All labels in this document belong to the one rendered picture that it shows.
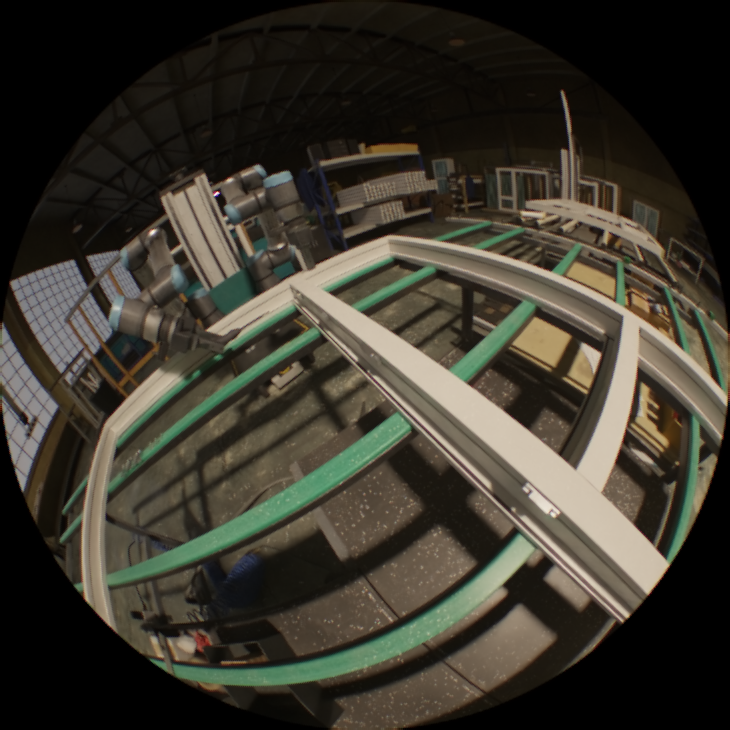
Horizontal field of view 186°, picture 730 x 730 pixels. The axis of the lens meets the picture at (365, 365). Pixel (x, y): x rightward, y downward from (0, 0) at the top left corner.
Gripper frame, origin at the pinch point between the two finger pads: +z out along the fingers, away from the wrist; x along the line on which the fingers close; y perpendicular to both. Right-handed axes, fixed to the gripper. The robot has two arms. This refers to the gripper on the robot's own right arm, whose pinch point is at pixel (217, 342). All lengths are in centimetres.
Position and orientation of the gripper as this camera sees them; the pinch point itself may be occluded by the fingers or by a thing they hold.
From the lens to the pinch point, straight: 68.1
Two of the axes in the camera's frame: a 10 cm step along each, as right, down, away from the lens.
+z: 6.8, 2.2, 7.0
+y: 5.1, -8.3, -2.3
